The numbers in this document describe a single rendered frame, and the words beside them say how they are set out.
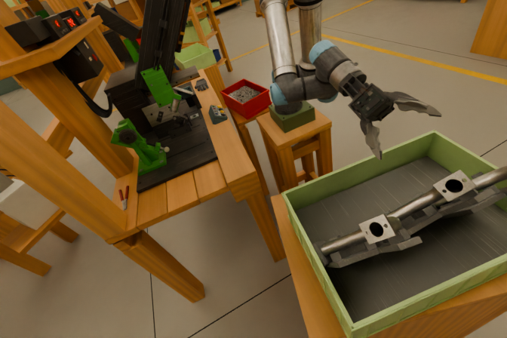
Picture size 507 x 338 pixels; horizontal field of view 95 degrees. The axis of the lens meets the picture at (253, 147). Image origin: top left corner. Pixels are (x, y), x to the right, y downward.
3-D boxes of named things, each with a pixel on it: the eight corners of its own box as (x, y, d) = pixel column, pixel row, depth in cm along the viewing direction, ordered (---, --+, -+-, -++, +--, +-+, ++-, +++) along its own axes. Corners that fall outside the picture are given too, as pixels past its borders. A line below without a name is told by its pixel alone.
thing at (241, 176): (208, 82, 226) (202, 68, 216) (263, 191, 111) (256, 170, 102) (195, 87, 224) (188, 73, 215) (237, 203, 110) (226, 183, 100)
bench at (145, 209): (231, 140, 273) (203, 70, 217) (287, 257, 160) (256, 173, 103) (176, 164, 267) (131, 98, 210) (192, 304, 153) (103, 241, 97)
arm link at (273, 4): (249, -40, 77) (271, 102, 71) (282, -50, 75) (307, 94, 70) (255, -13, 89) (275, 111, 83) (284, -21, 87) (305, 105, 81)
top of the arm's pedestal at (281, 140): (302, 102, 148) (301, 97, 145) (332, 127, 124) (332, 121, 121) (256, 122, 144) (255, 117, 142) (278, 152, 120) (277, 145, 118)
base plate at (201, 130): (192, 83, 201) (190, 81, 199) (218, 159, 117) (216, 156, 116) (145, 101, 197) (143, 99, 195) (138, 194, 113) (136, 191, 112)
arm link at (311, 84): (302, 90, 82) (302, 68, 73) (336, 84, 80) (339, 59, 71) (306, 109, 79) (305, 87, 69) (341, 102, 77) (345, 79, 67)
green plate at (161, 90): (178, 98, 142) (161, 63, 134) (178, 100, 135) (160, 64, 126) (160, 105, 141) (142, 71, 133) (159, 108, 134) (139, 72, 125)
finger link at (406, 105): (437, 113, 45) (386, 107, 52) (441, 117, 50) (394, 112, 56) (443, 97, 45) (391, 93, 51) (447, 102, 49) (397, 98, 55)
